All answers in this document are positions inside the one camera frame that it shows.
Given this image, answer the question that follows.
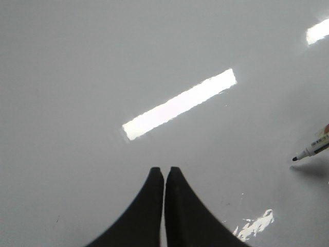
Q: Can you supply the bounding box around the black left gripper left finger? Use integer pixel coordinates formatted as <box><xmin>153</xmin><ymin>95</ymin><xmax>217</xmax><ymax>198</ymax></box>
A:
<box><xmin>88</xmin><ymin>167</ymin><xmax>164</xmax><ymax>246</ymax></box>

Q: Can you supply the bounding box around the white whiteboard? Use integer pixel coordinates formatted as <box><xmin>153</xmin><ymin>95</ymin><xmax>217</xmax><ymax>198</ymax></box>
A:
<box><xmin>1</xmin><ymin>1</ymin><xmax>328</xmax><ymax>246</ymax></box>

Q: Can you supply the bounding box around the black whiteboard marker with magnet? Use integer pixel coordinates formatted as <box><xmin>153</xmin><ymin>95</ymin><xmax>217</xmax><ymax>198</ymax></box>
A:
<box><xmin>292</xmin><ymin>125</ymin><xmax>328</xmax><ymax>162</ymax></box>

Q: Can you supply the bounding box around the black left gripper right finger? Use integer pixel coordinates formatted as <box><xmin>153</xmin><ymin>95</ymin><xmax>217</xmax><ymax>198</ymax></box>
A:
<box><xmin>164</xmin><ymin>167</ymin><xmax>247</xmax><ymax>246</ymax></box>

